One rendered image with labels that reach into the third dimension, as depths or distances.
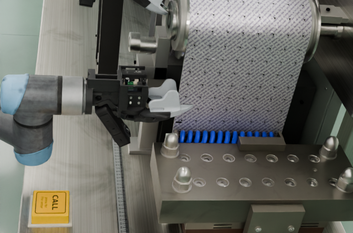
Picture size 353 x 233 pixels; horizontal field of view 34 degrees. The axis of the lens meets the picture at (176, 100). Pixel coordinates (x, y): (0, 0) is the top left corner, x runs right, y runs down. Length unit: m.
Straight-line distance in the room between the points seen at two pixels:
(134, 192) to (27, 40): 2.36
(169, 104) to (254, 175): 0.21
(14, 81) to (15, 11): 2.72
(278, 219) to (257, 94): 0.25
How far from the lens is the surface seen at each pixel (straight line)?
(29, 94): 1.09
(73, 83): 1.09
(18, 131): 1.15
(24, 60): 3.31
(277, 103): 1.20
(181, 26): 1.06
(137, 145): 1.32
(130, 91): 1.09
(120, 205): 1.20
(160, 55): 1.17
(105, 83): 1.09
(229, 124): 1.20
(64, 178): 1.25
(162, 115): 1.12
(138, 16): 1.88
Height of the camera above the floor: 1.76
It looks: 35 degrees down
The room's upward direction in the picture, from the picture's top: 9 degrees clockwise
